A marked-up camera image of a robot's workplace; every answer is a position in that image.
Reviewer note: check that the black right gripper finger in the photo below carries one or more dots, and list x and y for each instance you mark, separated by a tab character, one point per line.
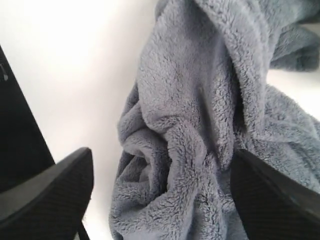
271	205

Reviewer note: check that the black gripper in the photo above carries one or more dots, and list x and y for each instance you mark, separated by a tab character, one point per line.
39	200

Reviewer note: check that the grey fleece cloth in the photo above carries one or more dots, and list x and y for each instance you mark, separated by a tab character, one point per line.
201	92

